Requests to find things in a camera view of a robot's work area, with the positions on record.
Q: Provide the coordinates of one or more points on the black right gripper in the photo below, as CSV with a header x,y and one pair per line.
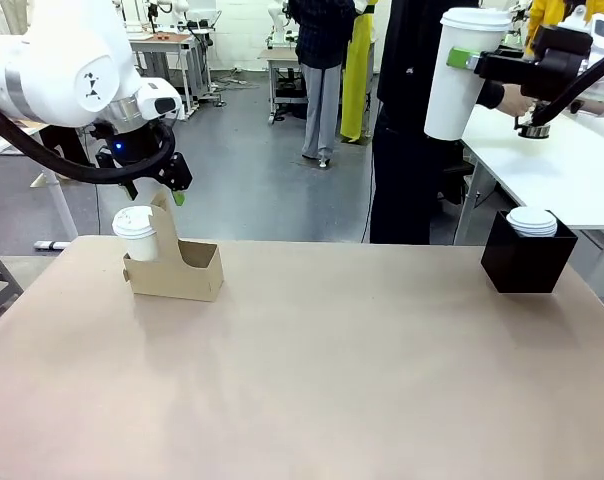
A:
x,y
557,52

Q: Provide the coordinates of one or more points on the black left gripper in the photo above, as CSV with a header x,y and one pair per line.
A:
x,y
132,150

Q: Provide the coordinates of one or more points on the tall white lidded cup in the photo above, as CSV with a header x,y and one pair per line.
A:
x,y
452,95

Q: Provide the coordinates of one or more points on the small metal pitcher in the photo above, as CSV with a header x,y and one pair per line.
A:
x,y
534,131

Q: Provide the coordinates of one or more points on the brown cardboard cup carrier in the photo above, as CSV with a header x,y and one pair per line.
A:
x,y
182,280

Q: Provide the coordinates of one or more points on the person's left forearm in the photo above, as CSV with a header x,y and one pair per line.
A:
x,y
491,95

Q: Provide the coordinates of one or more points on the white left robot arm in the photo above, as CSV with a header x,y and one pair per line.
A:
x,y
57,55

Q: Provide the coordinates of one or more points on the small white lidded cup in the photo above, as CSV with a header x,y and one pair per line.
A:
x,y
137,230

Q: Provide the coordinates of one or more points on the person's left hand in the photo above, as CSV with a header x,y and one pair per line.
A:
x,y
517,102

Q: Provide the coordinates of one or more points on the person in yellow jacket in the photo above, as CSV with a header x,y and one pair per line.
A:
x,y
542,12

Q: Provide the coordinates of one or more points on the large white side table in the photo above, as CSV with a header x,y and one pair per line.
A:
x,y
532,175

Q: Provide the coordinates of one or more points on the person in black hoodie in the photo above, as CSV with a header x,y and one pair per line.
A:
x,y
407,150

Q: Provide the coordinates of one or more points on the stack of white lids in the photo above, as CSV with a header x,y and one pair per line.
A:
x,y
532,220

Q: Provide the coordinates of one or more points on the person in plaid shirt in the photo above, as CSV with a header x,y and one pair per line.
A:
x,y
322,75

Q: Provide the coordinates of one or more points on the small brown top table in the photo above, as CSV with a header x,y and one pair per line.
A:
x,y
277,55

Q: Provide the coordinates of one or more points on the black square box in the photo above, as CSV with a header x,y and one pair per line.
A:
x,y
522,265

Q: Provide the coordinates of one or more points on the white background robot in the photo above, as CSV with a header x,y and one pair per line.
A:
x,y
279,20

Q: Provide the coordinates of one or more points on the grey frame background table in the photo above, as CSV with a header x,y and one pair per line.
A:
x,y
182,45

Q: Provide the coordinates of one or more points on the grey metal frame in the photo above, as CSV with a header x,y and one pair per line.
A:
x,y
2,295

